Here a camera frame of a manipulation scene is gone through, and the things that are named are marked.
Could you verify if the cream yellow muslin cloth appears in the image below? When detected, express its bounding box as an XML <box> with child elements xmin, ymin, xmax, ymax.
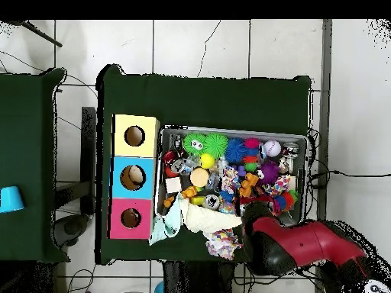
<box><xmin>179</xmin><ymin>200</ymin><xmax>244</xmax><ymax>237</ymax></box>

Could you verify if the mint green muslin cloth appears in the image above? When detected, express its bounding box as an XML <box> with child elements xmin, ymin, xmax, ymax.
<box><xmin>149</xmin><ymin>194</ymin><xmax>184</xmax><ymax>246</ymax></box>

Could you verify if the wooden box with three holes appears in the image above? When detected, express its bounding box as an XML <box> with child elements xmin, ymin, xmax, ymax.
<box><xmin>108</xmin><ymin>113</ymin><xmax>161</xmax><ymax>241</ymax></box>

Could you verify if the shallow clear mesh bin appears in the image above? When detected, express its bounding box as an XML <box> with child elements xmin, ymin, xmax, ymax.
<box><xmin>155</xmin><ymin>124</ymin><xmax>309</xmax><ymax>228</ymax></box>

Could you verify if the small yellow ball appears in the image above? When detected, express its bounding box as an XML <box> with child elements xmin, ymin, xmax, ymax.
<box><xmin>199</xmin><ymin>152</ymin><xmax>216</xmax><ymax>170</ymax></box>

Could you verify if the round orange disc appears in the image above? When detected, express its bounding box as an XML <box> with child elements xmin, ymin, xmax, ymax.
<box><xmin>189</xmin><ymin>167</ymin><xmax>211</xmax><ymax>188</ymax></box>

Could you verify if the green furry googly-eyed toy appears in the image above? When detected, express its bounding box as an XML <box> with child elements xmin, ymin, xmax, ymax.
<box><xmin>183</xmin><ymin>133</ymin><xmax>207</xmax><ymax>157</ymax></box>

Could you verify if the green spiky ball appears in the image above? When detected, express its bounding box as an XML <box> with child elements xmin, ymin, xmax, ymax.
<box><xmin>203</xmin><ymin>133</ymin><xmax>229</xmax><ymax>159</ymax></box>

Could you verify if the small wooden cube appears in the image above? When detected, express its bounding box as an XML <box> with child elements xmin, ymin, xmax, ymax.
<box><xmin>164</xmin><ymin>176</ymin><xmax>183</xmax><ymax>195</ymax></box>

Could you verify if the blue spiky ball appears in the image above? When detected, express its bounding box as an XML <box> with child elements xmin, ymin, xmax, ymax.
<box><xmin>224</xmin><ymin>137</ymin><xmax>249</xmax><ymax>165</ymax></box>

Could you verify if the silver drink can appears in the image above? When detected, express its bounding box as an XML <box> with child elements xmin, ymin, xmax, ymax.
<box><xmin>203</xmin><ymin>193</ymin><xmax>221</xmax><ymax>211</ymax></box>

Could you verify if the dark green table cloth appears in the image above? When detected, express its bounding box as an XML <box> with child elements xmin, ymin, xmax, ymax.
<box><xmin>95</xmin><ymin>63</ymin><xmax>312</xmax><ymax>266</ymax></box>

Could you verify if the purple plush toy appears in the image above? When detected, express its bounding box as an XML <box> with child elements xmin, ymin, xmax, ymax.
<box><xmin>259</xmin><ymin>161</ymin><xmax>281</xmax><ymax>185</ymax></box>

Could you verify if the white baseball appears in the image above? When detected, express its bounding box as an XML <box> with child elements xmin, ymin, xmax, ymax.
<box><xmin>263</xmin><ymin>140</ymin><xmax>283</xmax><ymax>158</ymax></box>

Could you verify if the black upright panel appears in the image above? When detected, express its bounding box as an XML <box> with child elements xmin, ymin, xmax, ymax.
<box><xmin>79</xmin><ymin>106</ymin><xmax>98</xmax><ymax>215</ymax></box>

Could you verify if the grey stand base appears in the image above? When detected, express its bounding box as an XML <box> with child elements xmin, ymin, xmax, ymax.
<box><xmin>53</xmin><ymin>182</ymin><xmax>92</xmax><ymax>248</ymax></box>

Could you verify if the green covered side table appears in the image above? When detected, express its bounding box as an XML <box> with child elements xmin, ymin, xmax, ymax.
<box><xmin>0</xmin><ymin>68</ymin><xmax>67</xmax><ymax>265</ymax></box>

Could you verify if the light blue cup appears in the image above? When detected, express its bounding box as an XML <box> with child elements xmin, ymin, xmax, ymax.
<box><xmin>0</xmin><ymin>185</ymin><xmax>26</xmax><ymax>214</ymax></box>

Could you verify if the black rod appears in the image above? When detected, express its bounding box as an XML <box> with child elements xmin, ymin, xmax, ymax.
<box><xmin>0</xmin><ymin>20</ymin><xmax>63</xmax><ymax>48</ymax></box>

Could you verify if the black cable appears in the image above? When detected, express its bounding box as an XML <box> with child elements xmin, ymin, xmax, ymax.
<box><xmin>308</xmin><ymin>169</ymin><xmax>391</xmax><ymax>185</ymax></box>

